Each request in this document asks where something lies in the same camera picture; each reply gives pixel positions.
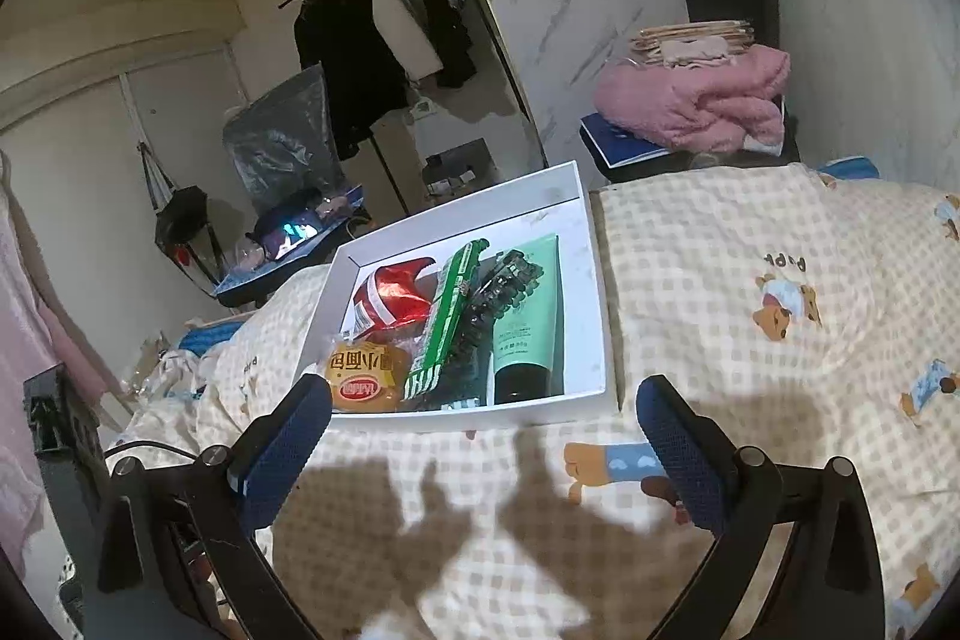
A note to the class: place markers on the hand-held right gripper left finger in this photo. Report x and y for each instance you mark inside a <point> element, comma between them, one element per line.
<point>285,445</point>

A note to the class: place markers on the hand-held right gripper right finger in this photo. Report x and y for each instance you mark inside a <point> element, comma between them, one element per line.
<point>675,460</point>

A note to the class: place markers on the bread with red label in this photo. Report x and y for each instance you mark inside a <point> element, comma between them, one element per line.
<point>360,385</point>

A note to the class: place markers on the white cardboard box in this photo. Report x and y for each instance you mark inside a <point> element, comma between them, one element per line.
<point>577,310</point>

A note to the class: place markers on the red snack bag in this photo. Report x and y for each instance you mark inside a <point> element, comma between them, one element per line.
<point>390,295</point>

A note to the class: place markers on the green striped packet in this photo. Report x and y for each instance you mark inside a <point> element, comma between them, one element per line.
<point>442,325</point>

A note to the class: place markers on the green tube with black cap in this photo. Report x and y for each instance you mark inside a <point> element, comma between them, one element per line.
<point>525,325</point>

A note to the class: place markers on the blue cloth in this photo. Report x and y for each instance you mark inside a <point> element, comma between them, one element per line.
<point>210,336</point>

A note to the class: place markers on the crumpled plastic packets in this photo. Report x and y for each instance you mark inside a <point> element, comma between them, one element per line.
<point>165,370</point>

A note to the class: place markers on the blue patterned side table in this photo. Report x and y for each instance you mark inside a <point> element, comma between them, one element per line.
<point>240,287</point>

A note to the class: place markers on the pale pink cloth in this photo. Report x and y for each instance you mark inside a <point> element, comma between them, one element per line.
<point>30,310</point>

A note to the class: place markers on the checkered bear printed blanket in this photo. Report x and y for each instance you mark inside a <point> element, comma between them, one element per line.
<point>712,272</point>

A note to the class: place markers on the black device with lit screen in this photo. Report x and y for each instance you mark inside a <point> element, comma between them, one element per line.
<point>289,239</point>

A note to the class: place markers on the black handbag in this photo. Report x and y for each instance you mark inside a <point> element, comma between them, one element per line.
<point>180,220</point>

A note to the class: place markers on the grey plastic bag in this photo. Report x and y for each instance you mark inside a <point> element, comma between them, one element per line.
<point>277,145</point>

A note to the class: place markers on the blue book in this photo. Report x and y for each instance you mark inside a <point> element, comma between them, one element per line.
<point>615,141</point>

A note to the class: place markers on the white wardrobe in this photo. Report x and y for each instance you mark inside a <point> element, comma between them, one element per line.
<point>75,160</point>

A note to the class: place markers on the black storage crate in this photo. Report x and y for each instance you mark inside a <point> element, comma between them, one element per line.
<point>465,156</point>

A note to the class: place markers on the pink fleece blanket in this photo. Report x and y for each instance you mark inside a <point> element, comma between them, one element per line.
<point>697,100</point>

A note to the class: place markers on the large black coat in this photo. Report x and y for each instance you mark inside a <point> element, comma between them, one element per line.
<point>345,63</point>

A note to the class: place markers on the stack of beige folded cloths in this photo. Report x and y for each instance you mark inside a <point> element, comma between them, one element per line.
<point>690,40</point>

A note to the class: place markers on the white garment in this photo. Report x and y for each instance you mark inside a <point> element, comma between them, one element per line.
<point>397,25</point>

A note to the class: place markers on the small black garment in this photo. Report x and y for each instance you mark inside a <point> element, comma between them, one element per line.
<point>446,33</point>

